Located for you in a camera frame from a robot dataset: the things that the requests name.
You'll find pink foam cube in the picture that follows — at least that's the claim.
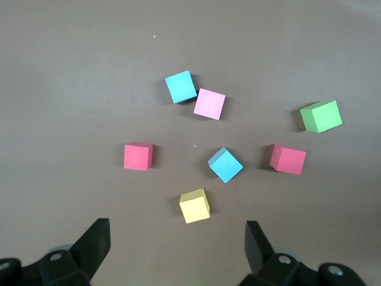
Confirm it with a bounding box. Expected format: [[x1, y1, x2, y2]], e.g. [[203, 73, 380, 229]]
[[193, 88, 226, 120]]

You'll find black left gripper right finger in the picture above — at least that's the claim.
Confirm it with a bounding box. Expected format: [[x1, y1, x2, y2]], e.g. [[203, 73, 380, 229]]
[[238, 220, 366, 286]]

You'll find red foam cube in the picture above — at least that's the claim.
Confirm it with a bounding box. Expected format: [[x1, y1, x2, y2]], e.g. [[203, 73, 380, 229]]
[[123, 141, 155, 172], [269, 143, 307, 176]]

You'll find blue foam cube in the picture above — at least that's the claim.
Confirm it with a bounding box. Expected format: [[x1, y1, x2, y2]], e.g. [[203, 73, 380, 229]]
[[164, 70, 199, 105], [207, 146, 244, 184]]

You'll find green foam cube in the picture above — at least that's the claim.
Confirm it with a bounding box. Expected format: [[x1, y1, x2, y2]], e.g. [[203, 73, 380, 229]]
[[299, 100, 343, 133]]

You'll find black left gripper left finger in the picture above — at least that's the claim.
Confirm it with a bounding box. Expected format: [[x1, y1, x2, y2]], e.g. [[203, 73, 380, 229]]
[[0, 218, 111, 286]]

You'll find yellow foam cube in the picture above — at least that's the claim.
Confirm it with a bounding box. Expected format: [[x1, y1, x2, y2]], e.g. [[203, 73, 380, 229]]
[[179, 188, 211, 225]]

